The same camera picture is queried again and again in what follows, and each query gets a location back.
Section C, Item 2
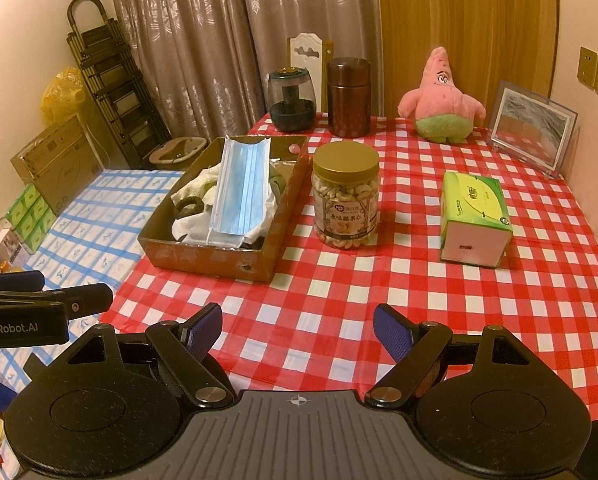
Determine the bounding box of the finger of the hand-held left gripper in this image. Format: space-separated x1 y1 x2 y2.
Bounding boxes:
61 282 114 318
0 270 46 294

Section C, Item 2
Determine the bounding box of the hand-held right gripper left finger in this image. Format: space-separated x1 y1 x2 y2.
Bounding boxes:
49 302 237 407

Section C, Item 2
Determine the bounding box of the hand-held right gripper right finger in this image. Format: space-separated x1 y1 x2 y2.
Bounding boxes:
365 302 547 407

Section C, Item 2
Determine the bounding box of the brown cardboard box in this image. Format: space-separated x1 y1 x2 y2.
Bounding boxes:
138 135 310 283

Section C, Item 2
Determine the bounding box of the white cloth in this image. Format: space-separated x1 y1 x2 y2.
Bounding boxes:
171 210 280 248

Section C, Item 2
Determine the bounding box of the blue face mask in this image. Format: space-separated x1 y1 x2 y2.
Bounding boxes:
208 137 274 250

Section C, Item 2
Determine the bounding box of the cream knitted cloth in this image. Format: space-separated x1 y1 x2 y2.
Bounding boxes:
171 166 224 208

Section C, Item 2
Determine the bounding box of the small white box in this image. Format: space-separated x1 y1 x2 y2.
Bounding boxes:
0 229 22 267

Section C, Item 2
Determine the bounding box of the red checked tablecloth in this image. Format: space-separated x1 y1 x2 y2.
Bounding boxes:
98 111 598 421

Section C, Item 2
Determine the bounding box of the stack of green boxes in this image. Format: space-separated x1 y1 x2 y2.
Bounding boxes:
5 182 57 256

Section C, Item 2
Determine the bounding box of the blue checked tablecloth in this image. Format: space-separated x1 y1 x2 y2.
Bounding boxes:
0 169 190 396

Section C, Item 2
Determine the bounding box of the cardboard carton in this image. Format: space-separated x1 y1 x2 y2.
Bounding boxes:
10 112 104 216

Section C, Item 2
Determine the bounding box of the cashew jar with gold lid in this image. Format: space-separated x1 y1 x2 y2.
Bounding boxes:
311 141 380 248

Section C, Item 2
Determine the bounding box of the green tissue box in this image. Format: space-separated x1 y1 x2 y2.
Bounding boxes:
439 171 514 267

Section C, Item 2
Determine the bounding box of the brown basin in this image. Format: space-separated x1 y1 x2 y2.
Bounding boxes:
149 136 208 170

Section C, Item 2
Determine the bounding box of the yellow plastic bag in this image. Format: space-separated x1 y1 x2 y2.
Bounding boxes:
40 66 87 128

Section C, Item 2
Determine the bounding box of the black folding rack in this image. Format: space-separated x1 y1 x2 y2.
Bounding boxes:
66 0 172 170

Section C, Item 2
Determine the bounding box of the pink starfish plush toy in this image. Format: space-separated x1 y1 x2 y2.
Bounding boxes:
398 47 487 145

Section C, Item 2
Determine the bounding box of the glass jar with black base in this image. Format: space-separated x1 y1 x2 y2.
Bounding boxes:
266 67 316 133

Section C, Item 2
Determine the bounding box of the brown canister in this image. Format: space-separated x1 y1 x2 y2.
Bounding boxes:
326 56 372 137

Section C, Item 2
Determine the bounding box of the grey patterned curtain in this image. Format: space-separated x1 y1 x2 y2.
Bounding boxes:
239 0 382 116
106 0 262 143

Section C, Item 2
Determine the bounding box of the white chair back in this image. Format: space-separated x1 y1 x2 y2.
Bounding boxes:
286 32 330 113

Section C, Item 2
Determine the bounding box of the wooden door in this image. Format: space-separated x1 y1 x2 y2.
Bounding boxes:
376 0 560 121

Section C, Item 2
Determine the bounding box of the clear picture frame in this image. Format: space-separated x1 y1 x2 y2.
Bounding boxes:
486 80 580 179

